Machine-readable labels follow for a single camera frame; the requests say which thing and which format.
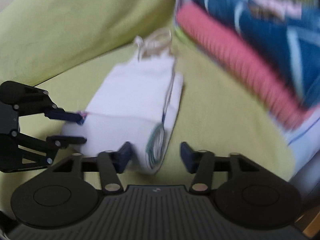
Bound patchwork quilt cover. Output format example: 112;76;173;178
172;0;320;196

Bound pink knitted blanket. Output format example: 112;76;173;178
176;2;317;129

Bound white printed canvas tote bag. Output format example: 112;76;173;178
61;28;183;174

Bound blue patterned blanket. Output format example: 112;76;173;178
192;0;319;108

